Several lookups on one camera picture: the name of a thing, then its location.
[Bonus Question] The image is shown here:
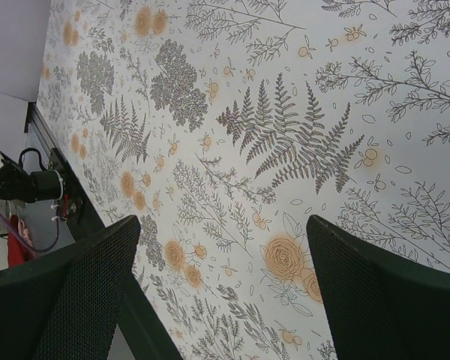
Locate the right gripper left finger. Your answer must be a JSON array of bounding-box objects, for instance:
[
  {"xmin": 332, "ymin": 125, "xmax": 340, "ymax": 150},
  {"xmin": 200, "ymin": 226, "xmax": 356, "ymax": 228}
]
[{"xmin": 0, "ymin": 214, "xmax": 142, "ymax": 360}]

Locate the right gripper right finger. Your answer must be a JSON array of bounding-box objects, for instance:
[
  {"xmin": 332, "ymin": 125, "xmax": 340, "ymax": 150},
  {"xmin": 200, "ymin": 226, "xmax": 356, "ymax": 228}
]
[{"xmin": 307, "ymin": 215, "xmax": 450, "ymax": 359}]

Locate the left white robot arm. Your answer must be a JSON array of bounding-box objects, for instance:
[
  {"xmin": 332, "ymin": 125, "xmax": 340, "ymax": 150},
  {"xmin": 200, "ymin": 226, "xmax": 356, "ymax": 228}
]
[{"xmin": 0, "ymin": 147, "xmax": 65, "ymax": 203}]

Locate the red cloth in background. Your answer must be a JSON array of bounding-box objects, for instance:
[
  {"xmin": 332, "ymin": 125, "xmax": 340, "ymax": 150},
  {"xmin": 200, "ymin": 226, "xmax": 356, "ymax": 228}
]
[{"xmin": 7, "ymin": 215, "xmax": 35, "ymax": 267}]

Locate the floral table mat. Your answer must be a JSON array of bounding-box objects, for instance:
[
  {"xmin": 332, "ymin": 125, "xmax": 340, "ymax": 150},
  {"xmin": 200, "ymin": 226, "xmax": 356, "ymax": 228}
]
[{"xmin": 38, "ymin": 1, "xmax": 450, "ymax": 359}]

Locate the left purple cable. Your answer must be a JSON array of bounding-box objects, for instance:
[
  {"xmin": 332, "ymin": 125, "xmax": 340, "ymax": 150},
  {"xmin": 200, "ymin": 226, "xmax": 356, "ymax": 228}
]
[{"xmin": 0, "ymin": 194, "xmax": 63, "ymax": 253}]

